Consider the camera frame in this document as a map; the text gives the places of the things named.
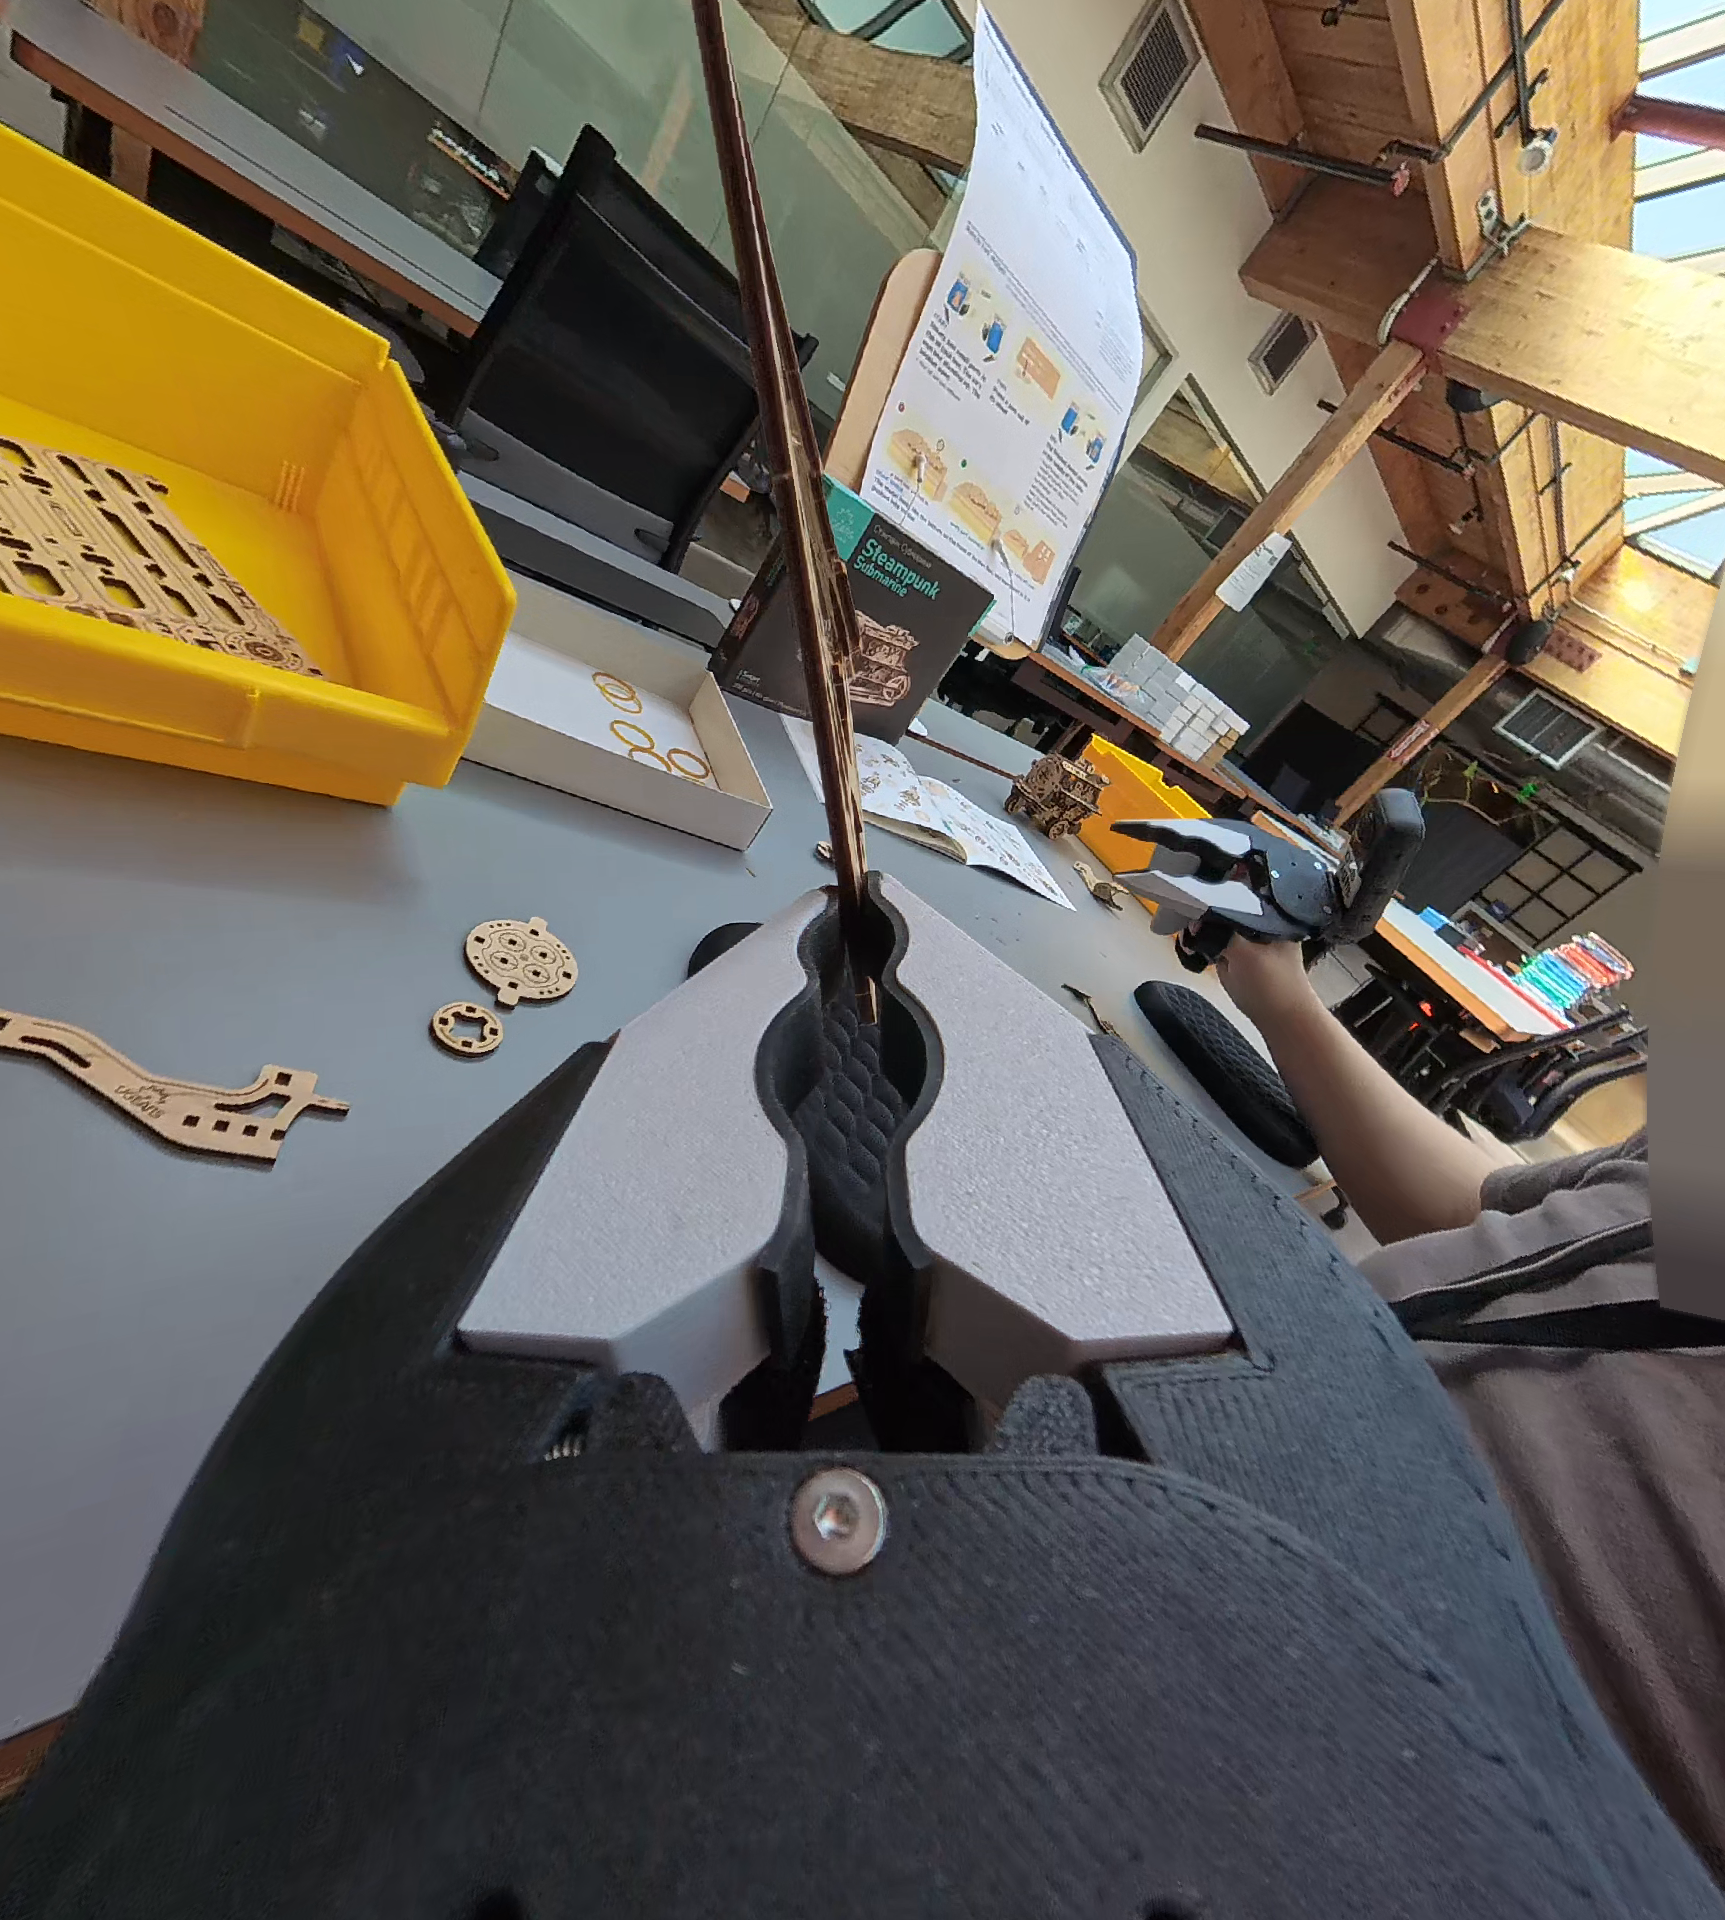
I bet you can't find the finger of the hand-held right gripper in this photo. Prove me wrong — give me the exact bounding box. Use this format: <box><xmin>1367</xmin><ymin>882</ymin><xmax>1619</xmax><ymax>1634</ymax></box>
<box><xmin>1137</xmin><ymin>858</ymin><xmax>1265</xmax><ymax>931</ymax></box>
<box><xmin>1108</xmin><ymin>814</ymin><xmax>1233</xmax><ymax>871</ymax></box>

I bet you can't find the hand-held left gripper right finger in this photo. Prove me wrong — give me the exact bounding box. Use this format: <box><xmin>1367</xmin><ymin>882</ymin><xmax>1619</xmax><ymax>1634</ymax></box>
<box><xmin>856</xmin><ymin>875</ymin><xmax>1239</xmax><ymax>1453</ymax></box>

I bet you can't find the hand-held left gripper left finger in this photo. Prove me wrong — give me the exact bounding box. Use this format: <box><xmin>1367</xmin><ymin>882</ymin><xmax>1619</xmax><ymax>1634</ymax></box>
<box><xmin>454</xmin><ymin>887</ymin><xmax>849</xmax><ymax>1453</ymax></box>

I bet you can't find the laser-cut wooden parts sheet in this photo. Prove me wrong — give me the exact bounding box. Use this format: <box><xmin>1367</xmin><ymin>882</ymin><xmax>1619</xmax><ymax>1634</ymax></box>
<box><xmin>685</xmin><ymin>0</ymin><xmax>899</xmax><ymax>1025</ymax></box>

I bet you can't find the person's right forearm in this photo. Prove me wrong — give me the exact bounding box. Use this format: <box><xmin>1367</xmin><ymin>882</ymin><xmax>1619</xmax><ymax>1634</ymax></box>
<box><xmin>1213</xmin><ymin>968</ymin><xmax>1506</xmax><ymax>1248</ymax></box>

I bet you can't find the assembled wooden gear model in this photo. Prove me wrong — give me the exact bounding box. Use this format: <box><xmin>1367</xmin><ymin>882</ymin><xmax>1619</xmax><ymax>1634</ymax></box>
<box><xmin>1000</xmin><ymin>753</ymin><xmax>1115</xmax><ymax>832</ymax></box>

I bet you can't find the black model kit box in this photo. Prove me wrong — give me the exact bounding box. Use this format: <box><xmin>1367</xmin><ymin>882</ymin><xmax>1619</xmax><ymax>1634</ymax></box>
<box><xmin>706</xmin><ymin>476</ymin><xmax>996</xmax><ymax>744</ymax></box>

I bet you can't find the person's right hand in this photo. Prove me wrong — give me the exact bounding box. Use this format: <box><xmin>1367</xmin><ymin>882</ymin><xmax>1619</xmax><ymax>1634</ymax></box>
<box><xmin>1212</xmin><ymin>935</ymin><xmax>1316</xmax><ymax>1004</ymax></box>

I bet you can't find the yellow plastic bin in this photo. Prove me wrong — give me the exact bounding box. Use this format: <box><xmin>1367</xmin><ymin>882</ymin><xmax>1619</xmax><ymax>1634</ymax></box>
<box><xmin>0</xmin><ymin>67</ymin><xmax>520</xmax><ymax>808</ymax></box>
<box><xmin>1077</xmin><ymin>734</ymin><xmax>1212</xmax><ymax>847</ymax></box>

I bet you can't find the stack of small white boxes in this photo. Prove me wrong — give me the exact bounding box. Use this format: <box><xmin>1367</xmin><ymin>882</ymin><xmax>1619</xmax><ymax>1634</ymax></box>
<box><xmin>1101</xmin><ymin>633</ymin><xmax>1255</xmax><ymax>754</ymax></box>

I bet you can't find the illustrated instruction booklet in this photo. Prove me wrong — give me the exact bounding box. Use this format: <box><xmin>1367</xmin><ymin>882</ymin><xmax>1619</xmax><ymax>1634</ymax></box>
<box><xmin>776</xmin><ymin>714</ymin><xmax>1081</xmax><ymax>914</ymax></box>

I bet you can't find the round four-hole wooden disc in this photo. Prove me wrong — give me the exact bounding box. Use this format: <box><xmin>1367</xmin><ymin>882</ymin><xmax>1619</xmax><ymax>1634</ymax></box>
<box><xmin>463</xmin><ymin>914</ymin><xmax>583</xmax><ymax>1010</ymax></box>

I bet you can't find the row of colourful bottles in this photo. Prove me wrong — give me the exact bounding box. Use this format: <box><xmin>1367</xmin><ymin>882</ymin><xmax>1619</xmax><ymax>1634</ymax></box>
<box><xmin>1511</xmin><ymin>931</ymin><xmax>1632</xmax><ymax>1025</ymax></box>

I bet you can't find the row of black office chairs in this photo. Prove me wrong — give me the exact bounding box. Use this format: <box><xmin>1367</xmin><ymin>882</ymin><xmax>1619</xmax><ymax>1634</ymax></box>
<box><xmin>1343</xmin><ymin>958</ymin><xmax>1648</xmax><ymax>1151</ymax></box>

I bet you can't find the group of tan rubber bands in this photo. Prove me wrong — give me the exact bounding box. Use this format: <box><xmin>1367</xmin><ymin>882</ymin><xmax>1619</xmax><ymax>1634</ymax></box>
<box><xmin>587</xmin><ymin>670</ymin><xmax>715</xmax><ymax>787</ymax></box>

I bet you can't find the white cardboard tray box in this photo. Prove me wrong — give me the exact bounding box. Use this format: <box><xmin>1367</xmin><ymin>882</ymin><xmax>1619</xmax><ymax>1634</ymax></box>
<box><xmin>460</xmin><ymin>574</ymin><xmax>776</xmax><ymax>855</ymax></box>

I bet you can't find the poster on wooden board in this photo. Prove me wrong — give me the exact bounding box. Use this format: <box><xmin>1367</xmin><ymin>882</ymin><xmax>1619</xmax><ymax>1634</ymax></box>
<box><xmin>821</xmin><ymin>0</ymin><xmax>1147</xmax><ymax>651</ymax></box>

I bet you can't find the wooden sheet with rectangular slots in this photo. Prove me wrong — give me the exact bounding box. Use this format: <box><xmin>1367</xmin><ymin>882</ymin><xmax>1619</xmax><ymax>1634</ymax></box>
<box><xmin>0</xmin><ymin>407</ymin><xmax>328</xmax><ymax>681</ymax></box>

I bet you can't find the wall air vent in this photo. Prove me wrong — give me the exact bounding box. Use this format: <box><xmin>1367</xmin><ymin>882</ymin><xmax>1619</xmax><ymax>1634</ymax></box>
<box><xmin>1494</xmin><ymin>690</ymin><xmax>1610</xmax><ymax>770</ymax></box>

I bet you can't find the black shoulder strap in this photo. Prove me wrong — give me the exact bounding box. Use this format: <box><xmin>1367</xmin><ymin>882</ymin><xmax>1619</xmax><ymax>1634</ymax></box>
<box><xmin>1391</xmin><ymin>1295</ymin><xmax>1725</xmax><ymax>1347</ymax></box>

